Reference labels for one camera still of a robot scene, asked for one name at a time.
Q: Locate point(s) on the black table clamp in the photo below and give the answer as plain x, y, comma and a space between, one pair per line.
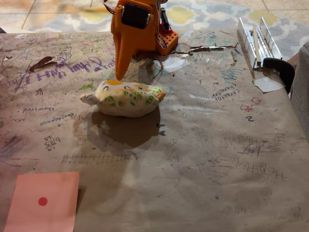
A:
282, 68

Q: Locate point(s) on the aluminium channel rail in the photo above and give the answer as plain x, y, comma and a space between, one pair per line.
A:
246, 41

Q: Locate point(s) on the orange gripper black servo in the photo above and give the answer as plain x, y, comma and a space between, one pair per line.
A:
134, 34

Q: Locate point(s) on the white spotted plush toy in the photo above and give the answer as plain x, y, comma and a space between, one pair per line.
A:
125, 101

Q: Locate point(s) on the pink paper sheet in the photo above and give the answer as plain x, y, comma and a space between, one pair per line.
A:
43, 188

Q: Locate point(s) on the patterned grey yellow rug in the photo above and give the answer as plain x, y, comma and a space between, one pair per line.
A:
207, 17

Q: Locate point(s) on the grey upholstered sofa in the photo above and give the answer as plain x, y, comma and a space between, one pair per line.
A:
301, 91

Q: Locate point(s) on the scribbled brown paper table cover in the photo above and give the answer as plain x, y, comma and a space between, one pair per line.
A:
193, 149

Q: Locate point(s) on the clear tape patch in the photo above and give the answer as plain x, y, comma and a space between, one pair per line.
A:
176, 63

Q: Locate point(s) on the brown maple seed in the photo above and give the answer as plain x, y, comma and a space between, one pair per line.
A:
41, 63

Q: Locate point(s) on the black clamp at arm base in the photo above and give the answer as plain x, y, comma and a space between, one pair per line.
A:
165, 19

